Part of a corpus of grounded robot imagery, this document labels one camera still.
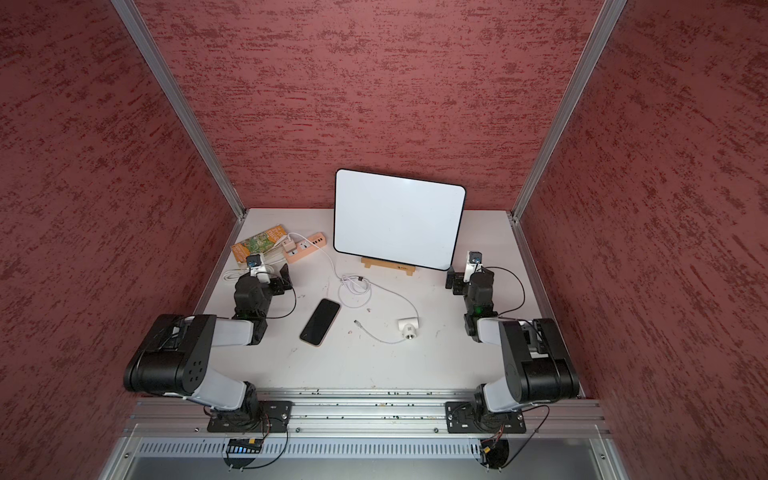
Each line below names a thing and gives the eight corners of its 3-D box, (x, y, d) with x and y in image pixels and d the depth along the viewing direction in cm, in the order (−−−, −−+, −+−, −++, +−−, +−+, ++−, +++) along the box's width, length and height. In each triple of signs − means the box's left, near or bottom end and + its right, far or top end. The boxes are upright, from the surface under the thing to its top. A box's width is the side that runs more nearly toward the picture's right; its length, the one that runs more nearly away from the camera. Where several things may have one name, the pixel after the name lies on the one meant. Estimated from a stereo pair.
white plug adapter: (397, 339, 89) (397, 335, 86) (397, 322, 92) (397, 318, 90) (418, 339, 89) (419, 335, 86) (417, 322, 92) (418, 318, 90)
